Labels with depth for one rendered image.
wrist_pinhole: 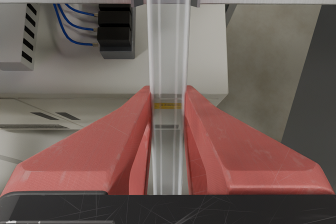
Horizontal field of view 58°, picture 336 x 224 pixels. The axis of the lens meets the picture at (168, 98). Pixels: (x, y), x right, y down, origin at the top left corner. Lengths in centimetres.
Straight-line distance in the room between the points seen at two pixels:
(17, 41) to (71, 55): 8
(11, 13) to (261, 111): 88
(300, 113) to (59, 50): 41
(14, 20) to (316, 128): 44
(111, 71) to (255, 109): 75
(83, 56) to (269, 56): 84
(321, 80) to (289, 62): 106
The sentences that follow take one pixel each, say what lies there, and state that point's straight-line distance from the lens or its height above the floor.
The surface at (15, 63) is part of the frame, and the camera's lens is 50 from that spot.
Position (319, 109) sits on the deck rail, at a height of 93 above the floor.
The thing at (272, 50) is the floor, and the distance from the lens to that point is 123.
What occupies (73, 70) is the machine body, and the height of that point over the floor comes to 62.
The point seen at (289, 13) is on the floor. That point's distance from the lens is 131.
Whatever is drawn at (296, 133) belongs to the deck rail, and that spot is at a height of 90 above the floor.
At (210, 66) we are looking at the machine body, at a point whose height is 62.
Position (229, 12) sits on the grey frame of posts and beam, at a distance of 66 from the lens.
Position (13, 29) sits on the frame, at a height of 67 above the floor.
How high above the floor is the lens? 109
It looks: 78 degrees down
